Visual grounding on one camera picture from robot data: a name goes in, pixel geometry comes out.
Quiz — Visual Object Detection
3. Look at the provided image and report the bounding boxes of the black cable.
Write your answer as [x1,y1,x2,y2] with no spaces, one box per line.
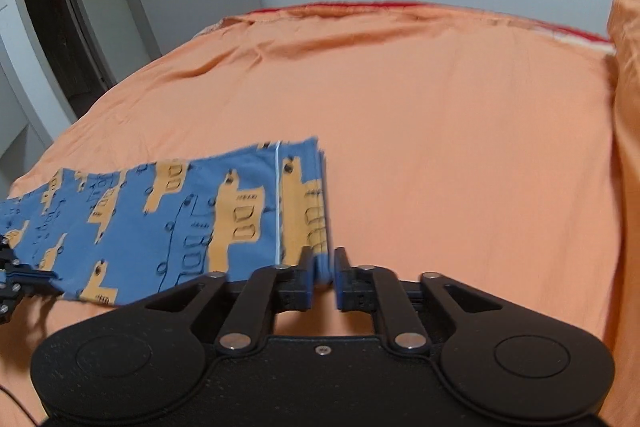
[0,384,40,427]

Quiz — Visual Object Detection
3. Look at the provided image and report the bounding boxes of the red blanket edge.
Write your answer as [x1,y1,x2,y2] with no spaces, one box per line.
[247,0,613,45]

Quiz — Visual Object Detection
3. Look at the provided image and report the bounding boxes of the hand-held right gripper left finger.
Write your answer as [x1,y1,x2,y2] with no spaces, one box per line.
[145,247,317,354]

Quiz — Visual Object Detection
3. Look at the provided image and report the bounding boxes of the blue pants with yellow print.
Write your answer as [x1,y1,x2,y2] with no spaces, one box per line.
[0,136,333,308]

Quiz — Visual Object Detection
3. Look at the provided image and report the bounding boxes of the grey door frame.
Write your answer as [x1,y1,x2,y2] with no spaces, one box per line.
[14,0,120,120]

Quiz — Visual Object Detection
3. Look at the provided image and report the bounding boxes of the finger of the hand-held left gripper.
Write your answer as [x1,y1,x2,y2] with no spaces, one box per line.
[0,279,61,326]
[0,232,57,280]

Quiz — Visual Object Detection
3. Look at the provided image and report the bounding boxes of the orange pillow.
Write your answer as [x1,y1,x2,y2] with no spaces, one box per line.
[606,0,640,427]

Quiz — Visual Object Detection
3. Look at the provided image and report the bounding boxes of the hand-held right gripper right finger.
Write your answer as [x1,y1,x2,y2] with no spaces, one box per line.
[333,247,505,353]

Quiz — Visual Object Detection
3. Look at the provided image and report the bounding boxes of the orange bed sheet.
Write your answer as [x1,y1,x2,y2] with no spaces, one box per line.
[0,0,640,427]

